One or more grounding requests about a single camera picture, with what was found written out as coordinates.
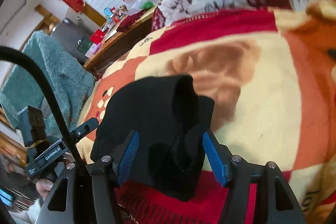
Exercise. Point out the green box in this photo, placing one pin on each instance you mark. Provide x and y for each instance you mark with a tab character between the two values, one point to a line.
84	46

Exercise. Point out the red cream printed blanket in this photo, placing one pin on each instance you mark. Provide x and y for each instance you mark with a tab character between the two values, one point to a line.
262	108

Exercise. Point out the red gift box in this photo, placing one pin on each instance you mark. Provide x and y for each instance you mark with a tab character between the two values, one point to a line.
97	36

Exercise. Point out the teal fuzzy blanket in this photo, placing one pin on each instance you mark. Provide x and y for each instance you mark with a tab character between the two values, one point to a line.
47	64

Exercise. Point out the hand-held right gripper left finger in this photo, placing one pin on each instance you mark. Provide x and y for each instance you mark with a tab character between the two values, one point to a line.
128	158

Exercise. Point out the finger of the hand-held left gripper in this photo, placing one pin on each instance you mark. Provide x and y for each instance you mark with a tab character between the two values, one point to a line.
85	127

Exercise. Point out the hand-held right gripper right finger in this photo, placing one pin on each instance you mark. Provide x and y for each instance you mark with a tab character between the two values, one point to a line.
214	158

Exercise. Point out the black pants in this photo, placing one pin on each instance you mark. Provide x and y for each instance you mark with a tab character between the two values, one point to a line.
152	113

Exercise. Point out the person's left hand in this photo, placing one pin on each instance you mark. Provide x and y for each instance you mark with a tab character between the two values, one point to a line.
44	187

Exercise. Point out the wooden chair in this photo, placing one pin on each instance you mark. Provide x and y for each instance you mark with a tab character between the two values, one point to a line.
10	142

